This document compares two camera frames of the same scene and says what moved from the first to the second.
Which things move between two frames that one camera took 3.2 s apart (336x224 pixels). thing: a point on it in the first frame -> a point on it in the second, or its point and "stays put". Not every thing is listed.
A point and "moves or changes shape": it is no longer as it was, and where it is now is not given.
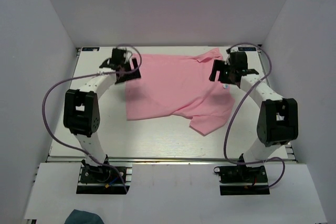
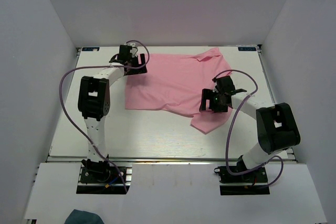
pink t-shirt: [179, 86] moves or changes shape
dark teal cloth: [78, 216] stays put
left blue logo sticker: [90, 49] stays put
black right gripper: [218, 65] -> [207, 95]
